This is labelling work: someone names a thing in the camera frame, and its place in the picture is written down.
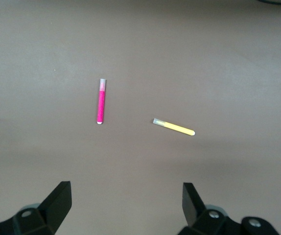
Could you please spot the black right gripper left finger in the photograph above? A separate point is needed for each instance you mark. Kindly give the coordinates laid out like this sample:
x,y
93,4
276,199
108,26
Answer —
x,y
54,208

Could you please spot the yellow highlighter pen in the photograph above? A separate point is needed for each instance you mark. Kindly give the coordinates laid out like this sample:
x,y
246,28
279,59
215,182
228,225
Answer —
x,y
177,127

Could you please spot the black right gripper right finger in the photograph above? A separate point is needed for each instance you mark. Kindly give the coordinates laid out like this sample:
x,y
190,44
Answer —
x,y
194,213

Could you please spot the pink highlighter pen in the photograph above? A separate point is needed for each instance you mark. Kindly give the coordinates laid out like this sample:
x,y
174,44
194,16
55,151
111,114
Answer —
x,y
101,105

